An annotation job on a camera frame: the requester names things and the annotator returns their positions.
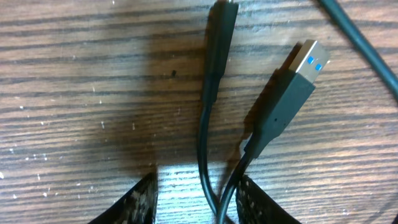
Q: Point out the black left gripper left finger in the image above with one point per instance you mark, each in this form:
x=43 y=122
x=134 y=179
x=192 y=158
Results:
x=137 y=206

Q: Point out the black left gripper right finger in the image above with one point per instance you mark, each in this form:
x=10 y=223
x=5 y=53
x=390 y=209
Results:
x=254 y=206

